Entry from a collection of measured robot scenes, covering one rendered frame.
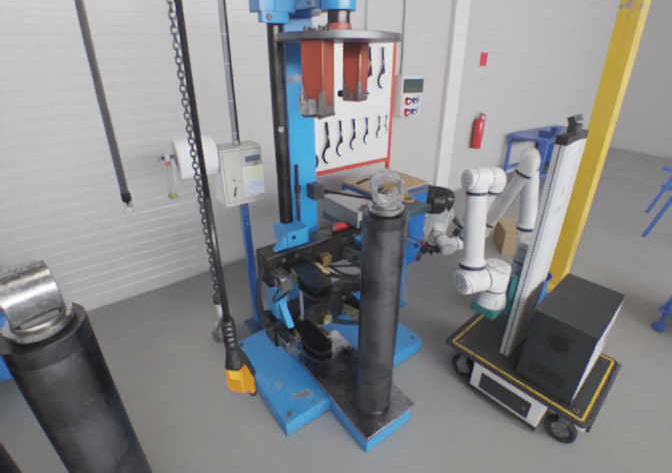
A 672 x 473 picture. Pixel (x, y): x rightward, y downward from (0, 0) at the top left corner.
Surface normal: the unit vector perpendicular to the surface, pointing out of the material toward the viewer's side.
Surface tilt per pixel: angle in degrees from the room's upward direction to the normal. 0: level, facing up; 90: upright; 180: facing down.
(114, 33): 90
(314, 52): 90
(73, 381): 90
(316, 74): 90
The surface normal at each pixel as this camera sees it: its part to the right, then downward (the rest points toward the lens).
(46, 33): 0.59, 0.34
